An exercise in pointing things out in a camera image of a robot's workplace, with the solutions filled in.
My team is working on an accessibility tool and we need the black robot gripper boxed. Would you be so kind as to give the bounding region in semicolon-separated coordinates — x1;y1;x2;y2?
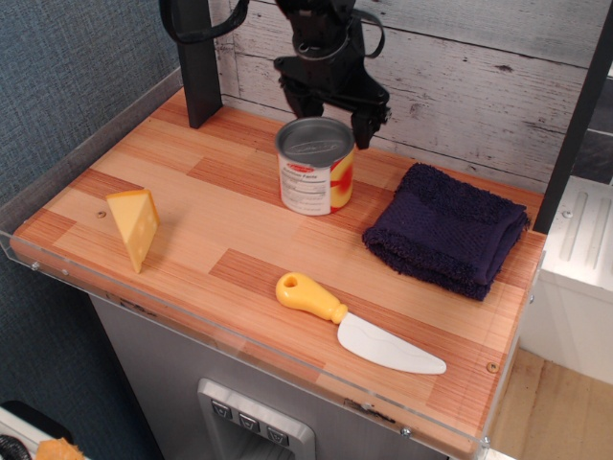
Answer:
274;48;390;150

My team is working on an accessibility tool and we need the toy tin can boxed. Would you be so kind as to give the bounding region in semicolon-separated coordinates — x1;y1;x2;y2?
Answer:
275;117;354;216

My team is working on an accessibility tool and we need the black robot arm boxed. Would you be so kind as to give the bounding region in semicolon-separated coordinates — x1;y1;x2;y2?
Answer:
274;1;390;150

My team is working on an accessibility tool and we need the folded dark blue towel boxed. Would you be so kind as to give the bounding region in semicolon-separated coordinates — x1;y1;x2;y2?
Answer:
362;163;529;301

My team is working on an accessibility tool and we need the clear acrylic table guard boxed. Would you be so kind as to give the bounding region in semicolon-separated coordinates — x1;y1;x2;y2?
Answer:
2;74;545;459

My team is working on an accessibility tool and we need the yellow toy cheese wedge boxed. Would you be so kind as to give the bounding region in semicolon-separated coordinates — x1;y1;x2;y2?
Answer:
106;189;160;273

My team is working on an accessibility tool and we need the white toy sink unit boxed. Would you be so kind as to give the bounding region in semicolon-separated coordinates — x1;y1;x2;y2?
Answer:
519;176;612;383

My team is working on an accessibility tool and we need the silver toy fridge cabinet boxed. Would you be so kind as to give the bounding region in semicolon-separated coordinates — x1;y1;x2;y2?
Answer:
92;298;443;459

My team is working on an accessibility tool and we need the silver dispenser button panel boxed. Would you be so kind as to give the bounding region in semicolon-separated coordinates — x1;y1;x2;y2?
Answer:
197;379;317;459

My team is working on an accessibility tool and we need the orange object bottom left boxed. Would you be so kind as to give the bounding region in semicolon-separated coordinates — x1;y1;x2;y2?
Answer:
34;438;86;460

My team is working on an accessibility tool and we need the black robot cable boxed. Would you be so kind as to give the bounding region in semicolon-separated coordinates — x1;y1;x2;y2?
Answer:
158;0;387;61

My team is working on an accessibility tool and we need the black vertical post left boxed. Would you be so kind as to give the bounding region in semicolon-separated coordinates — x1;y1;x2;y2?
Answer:
172;0;223;128

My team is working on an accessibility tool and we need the black vertical post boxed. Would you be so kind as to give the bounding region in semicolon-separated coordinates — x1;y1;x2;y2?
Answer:
533;2;612;235
172;0;223;128

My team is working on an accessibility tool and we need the yellow handled toy knife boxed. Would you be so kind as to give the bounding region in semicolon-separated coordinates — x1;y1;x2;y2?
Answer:
275;272;446;375

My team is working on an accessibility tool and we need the black vertical post right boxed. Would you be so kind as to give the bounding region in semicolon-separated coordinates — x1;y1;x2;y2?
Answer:
533;2;612;235

